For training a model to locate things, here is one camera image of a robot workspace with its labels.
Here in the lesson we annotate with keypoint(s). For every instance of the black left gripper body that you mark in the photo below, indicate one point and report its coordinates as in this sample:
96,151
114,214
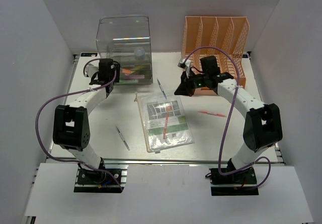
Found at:
116,77

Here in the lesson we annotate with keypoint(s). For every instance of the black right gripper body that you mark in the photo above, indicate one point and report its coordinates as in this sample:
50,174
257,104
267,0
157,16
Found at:
197,81

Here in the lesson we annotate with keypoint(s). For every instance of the purple highlighter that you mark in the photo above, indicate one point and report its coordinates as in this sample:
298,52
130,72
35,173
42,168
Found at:
134,77

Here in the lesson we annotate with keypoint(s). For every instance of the clear paper clip tub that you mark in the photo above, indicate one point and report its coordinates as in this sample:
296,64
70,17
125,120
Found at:
139,53

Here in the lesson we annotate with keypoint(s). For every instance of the clear grey drawer organizer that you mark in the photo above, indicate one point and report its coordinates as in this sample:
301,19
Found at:
118,36

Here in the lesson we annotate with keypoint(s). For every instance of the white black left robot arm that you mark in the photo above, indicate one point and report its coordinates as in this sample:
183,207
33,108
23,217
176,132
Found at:
71,130

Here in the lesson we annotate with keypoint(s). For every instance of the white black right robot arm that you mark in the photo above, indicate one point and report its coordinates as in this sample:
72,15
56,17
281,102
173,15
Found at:
262,127

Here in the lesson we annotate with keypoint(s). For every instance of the green highlighter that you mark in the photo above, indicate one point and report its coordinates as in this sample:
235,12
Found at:
128,82

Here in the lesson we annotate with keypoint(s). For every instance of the blue white pen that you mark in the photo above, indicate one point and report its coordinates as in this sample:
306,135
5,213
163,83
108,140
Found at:
161,88

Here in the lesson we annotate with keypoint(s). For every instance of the pink red pen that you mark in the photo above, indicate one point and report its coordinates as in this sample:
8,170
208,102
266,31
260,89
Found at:
212,113

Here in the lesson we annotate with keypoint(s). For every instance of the orange red pen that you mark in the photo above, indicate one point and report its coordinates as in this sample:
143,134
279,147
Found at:
165,126

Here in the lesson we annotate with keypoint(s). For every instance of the clear mesh zipper pouch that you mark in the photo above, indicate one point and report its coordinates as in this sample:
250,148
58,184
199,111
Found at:
164,121

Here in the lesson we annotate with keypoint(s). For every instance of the orange file rack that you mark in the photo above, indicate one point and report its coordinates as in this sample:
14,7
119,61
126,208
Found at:
223,37

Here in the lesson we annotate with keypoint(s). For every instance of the grey white pen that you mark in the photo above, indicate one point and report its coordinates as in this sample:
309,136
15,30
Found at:
122,138

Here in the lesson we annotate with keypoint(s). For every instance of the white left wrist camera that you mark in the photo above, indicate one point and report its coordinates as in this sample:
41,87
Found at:
90,70

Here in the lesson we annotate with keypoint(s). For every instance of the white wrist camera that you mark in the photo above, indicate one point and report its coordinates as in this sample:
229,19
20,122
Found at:
185,64
90,70

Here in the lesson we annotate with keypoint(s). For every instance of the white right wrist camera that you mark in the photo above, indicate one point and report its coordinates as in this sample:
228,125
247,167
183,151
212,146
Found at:
185,64

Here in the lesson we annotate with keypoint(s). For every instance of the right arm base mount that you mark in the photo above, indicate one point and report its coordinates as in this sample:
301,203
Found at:
243,183

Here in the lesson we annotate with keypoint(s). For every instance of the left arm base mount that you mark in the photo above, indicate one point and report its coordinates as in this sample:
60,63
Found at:
90,181

